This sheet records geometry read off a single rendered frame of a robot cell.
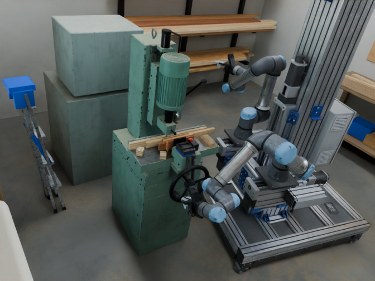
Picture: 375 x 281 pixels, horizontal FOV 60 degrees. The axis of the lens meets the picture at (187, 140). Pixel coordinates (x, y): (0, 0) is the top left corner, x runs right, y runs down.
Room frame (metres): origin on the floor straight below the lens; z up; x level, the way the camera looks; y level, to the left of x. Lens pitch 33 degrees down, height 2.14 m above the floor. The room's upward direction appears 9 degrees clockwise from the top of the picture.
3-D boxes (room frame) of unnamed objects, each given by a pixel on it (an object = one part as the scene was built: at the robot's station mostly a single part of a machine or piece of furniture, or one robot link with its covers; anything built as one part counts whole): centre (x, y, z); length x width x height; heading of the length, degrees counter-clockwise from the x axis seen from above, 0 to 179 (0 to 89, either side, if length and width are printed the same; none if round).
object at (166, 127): (1.82, 0.15, 1.03); 0.14 x 0.07 x 0.09; 37
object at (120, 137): (1.90, 0.22, 0.76); 0.57 x 0.45 x 0.09; 37
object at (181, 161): (1.68, -0.01, 0.91); 0.15 x 0.14 x 0.09; 127
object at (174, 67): (1.81, 0.14, 1.35); 0.18 x 0.18 x 0.31
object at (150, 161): (1.75, 0.05, 0.87); 0.61 x 0.30 x 0.06; 127
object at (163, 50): (1.92, 0.23, 1.53); 0.08 x 0.08 x 0.17; 37
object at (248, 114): (2.21, -0.43, 0.98); 0.13 x 0.12 x 0.14; 130
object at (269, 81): (2.30, -0.53, 1.19); 0.15 x 0.12 x 0.55; 130
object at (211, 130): (1.88, 0.04, 0.92); 0.55 x 0.02 x 0.04; 127
